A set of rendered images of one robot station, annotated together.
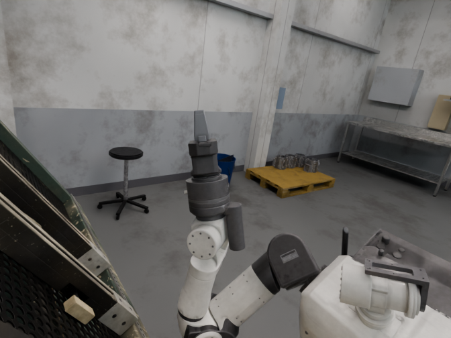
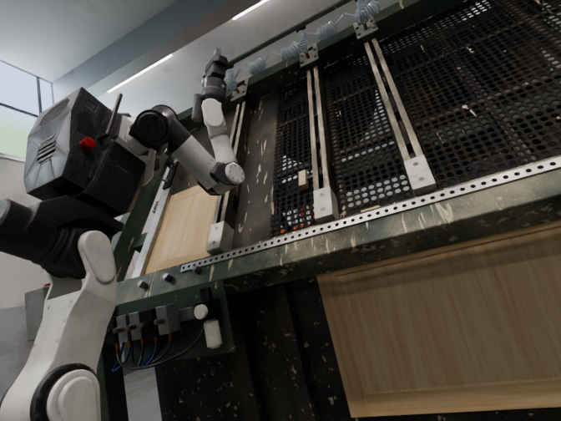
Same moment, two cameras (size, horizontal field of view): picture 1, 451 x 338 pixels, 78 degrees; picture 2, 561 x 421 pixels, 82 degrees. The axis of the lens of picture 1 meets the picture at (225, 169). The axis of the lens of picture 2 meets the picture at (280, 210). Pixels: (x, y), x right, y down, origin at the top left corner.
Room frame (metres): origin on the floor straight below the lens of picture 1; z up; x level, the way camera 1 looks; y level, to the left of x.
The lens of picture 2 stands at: (1.55, -0.36, 0.77)
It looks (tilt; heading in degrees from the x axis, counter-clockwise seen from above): 12 degrees up; 152
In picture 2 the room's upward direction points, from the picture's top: 13 degrees counter-clockwise
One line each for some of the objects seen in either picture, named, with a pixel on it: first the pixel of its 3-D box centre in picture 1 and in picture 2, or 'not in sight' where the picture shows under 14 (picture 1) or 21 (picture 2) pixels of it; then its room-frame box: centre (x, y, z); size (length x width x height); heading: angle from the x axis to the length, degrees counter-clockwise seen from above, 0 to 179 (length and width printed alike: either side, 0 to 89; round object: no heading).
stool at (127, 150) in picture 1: (125, 179); not in sight; (3.06, 1.17, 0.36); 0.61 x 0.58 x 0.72; 131
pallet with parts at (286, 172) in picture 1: (291, 172); not in sight; (4.72, -1.17, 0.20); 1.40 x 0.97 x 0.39; 131
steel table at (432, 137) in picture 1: (395, 151); not in sight; (6.05, -3.61, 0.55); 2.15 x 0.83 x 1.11; 41
